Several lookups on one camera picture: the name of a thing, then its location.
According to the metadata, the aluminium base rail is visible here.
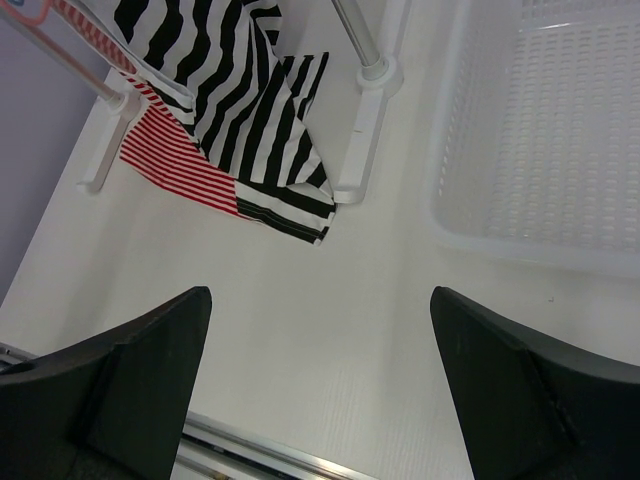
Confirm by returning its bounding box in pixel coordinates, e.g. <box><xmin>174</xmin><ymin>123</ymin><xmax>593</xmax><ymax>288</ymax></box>
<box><xmin>0</xmin><ymin>342</ymin><xmax>361</xmax><ymax>480</ymax></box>

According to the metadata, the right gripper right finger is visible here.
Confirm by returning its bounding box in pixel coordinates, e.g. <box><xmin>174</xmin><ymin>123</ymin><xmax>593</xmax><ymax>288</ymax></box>
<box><xmin>430</xmin><ymin>287</ymin><xmax>639</xmax><ymax>479</ymax></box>

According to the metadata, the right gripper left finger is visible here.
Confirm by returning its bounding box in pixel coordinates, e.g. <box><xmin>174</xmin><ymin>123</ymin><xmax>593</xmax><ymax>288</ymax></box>
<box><xmin>1</xmin><ymin>286</ymin><xmax>212</xmax><ymax>479</ymax></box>

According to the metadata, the red white striped tank top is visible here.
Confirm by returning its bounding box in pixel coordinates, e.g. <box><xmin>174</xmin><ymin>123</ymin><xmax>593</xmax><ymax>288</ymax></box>
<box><xmin>52</xmin><ymin>1</ymin><xmax>240</xmax><ymax>217</ymax></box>

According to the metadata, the white perforated plastic basket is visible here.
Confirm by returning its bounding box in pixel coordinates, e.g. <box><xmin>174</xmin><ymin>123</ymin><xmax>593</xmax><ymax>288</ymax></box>
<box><xmin>425</xmin><ymin>1</ymin><xmax>639</xmax><ymax>279</ymax></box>

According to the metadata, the white and silver clothes rack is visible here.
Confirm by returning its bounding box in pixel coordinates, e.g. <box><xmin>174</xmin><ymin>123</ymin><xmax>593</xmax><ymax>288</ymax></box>
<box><xmin>1</xmin><ymin>1</ymin><xmax>411</xmax><ymax>204</ymax></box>

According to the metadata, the pink wire hanger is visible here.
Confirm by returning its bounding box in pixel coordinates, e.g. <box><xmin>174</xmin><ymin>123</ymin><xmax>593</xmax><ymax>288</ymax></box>
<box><xmin>9</xmin><ymin>0</ymin><xmax>126</xmax><ymax>106</ymax></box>

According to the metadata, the black white striped tank top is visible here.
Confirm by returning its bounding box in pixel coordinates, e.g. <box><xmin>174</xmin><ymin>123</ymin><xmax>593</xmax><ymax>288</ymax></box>
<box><xmin>92</xmin><ymin>1</ymin><xmax>336</xmax><ymax>244</ymax></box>

